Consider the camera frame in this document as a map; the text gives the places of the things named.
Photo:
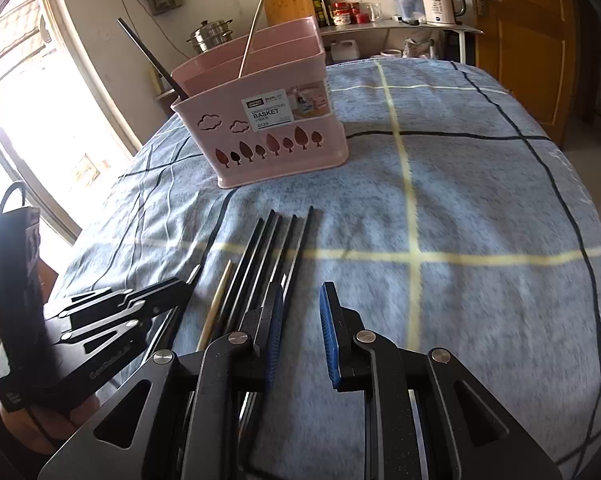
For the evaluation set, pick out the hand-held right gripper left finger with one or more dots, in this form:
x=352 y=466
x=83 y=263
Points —
x=276 y=340

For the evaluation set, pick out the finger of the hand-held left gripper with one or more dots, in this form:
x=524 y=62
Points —
x=115 y=332
x=145 y=296

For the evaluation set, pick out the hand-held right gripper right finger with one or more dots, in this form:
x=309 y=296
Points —
x=329 y=340

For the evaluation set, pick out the pink plastic basket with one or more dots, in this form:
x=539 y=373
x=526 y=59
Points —
x=280 y=160

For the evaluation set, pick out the person's left hand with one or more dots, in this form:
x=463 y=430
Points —
x=35 y=425

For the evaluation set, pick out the blue checkered blanket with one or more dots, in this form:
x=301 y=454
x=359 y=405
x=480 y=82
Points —
x=455 y=210

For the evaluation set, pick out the arched window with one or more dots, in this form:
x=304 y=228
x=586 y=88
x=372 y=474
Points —
x=40 y=110

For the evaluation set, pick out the steel steamer pot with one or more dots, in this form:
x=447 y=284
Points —
x=210 y=35

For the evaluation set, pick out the white plastic jug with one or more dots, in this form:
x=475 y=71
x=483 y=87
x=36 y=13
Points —
x=344 y=52

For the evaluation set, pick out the white ceramic cup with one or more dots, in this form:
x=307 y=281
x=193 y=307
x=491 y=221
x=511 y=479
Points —
x=391 y=54

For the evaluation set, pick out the metal kitchen table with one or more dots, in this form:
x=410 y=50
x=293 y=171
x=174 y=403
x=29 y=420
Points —
x=380 y=26

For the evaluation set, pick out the white jar with red lid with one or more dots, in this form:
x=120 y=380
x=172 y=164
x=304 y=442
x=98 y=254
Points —
x=340 y=16

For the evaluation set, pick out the dark sauce bottle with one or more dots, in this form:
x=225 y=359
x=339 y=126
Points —
x=324 y=10

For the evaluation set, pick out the clear glass cup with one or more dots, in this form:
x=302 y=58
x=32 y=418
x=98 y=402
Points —
x=375 y=12

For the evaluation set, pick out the wooden door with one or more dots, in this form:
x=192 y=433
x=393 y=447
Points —
x=520 y=60

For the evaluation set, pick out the water filter pitcher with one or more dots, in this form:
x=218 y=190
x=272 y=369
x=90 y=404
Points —
x=408 y=7

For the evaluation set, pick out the white electric kettle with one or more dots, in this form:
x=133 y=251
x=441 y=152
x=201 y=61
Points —
x=440 y=5

